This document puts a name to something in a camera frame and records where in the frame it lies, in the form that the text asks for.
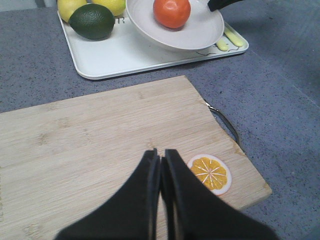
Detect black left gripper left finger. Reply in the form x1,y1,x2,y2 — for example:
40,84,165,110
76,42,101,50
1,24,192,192
56,149,160,240

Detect yellow lemon behind lime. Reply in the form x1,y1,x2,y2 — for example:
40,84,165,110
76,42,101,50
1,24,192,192
57,0,87,23

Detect wooden cutting board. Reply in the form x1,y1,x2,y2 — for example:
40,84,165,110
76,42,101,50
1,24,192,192
0,76,272,240

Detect orange fruit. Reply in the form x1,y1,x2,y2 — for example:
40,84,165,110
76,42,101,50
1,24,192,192
153,0,191,29

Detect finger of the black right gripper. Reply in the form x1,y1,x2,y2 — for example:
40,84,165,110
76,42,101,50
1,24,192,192
207,0,242,12

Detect green lime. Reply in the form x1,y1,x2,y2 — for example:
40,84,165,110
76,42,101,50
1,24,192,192
68,3,115,40

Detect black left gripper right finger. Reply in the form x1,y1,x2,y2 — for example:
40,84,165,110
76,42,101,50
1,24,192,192
161,149,278,240

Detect metal cutting board handle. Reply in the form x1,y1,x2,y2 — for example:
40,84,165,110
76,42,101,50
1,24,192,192
204,99,241,147

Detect orange slice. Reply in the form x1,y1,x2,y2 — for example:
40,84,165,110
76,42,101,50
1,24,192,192
187,154,232,196

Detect white rectangular tray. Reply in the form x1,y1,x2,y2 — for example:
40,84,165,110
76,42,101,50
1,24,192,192
60,15,249,80

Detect white round plate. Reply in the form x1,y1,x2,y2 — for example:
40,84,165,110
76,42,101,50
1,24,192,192
126,0,225,52

